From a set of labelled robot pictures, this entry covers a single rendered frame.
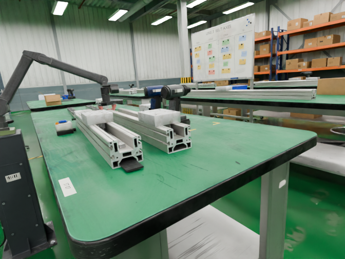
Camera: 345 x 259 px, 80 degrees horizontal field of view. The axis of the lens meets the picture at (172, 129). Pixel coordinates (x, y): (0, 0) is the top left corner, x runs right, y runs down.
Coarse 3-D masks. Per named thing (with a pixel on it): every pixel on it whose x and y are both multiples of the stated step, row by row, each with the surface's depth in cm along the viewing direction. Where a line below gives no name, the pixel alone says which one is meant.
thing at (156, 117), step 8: (144, 112) 84; (152, 112) 82; (160, 112) 81; (168, 112) 79; (176, 112) 78; (144, 120) 82; (152, 120) 75; (160, 120) 75; (168, 120) 76; (176, 120) 78
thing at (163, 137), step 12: (120, 108) 136; (120, 120) 113; (132, 120) 95; (144, 132) 85; (156, 132) 76; (168, 132) 69; (180, 132) 75; (156, 144) 77; (168, 144) 71; (180, 144) 77
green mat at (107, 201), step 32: (192, 128) 103; (224, 128) 99; (256, 128) 95; (288, 128) 91; (64, 160) 71; (96, 160) 69; (160, 160) 65; (192, 160) 63; (224, 160) 61; (256, 160) 60; (96, 192) 48; (128, 192) 47; (160, 192) 46; (192, 192) 46; (96, 224) 37; (128, 224) 37
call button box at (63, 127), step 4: (60, 124) 109; (64, 124) 110; (68, 124) 111; (56, 128) 108; (60, 128) 109; (64, 128) 110; (68, 128) 111; (72, 128) 112; (56, 132) 109; (60, 132) 109; (64, 132) 110; (68, 132) 111; (72, 132) 113
